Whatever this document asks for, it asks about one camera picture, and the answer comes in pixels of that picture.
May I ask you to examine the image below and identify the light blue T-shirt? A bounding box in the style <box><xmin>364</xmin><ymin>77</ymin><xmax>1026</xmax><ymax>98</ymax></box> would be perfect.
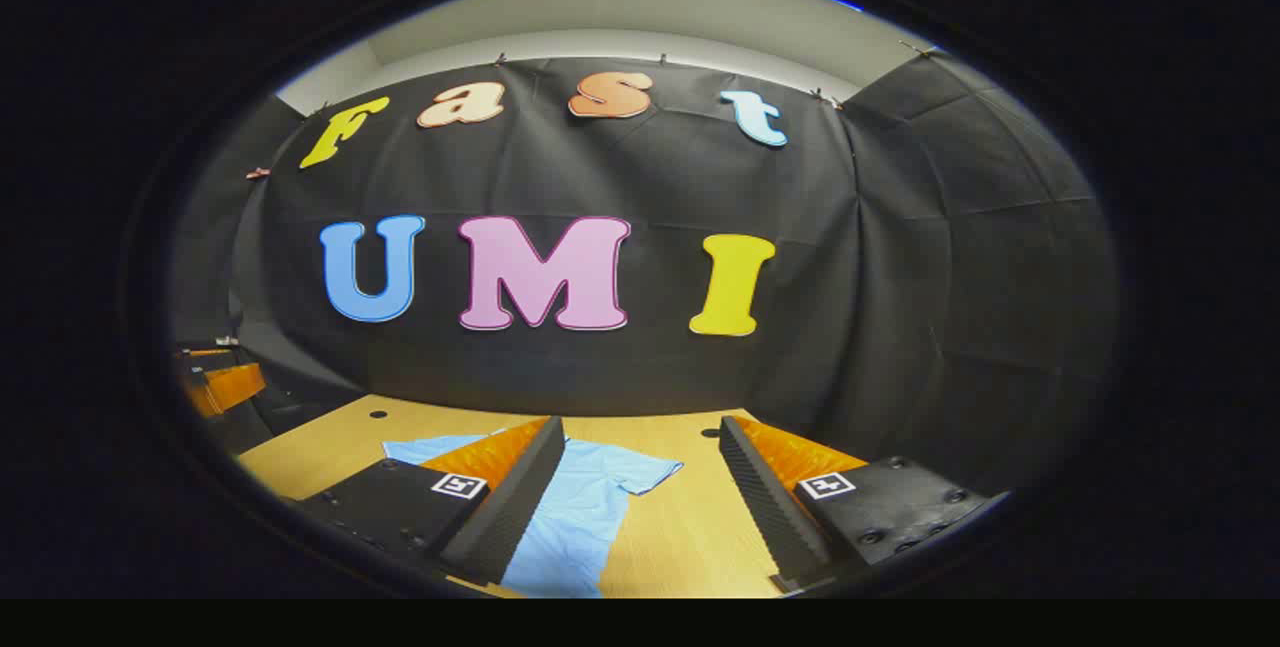
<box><xmin>383</xmin><ymin>430</ymin><xmax>685</xmax><ymax>598</ymax></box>

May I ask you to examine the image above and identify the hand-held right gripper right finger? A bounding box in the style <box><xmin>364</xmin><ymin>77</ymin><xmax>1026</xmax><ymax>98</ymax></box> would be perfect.
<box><xmin>718</xmin><ymin>415</ymin><xmax>991</xmax><ymax>594</ymax></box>

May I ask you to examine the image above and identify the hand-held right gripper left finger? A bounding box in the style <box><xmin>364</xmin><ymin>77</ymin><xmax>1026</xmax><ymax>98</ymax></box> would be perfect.
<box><xmin>297</xmin><ymin>415</ymin><xmax>567</xmax><ymax>586</ymax></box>

